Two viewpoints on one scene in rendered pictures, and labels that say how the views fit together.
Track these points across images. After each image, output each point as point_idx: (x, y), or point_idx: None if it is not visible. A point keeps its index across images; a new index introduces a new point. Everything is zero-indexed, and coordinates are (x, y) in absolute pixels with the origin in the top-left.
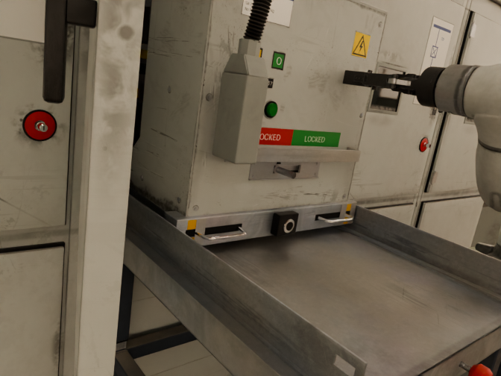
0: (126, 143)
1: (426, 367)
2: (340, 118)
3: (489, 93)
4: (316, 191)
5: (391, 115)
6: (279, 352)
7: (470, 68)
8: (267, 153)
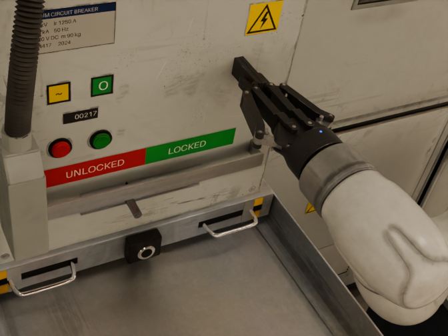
0: None
1: None
2: (233, 112)
3: (337, 235)
4: (200, 196)
5: (405, 3)
6: None
7: (337, 175)
8: (91, 201)
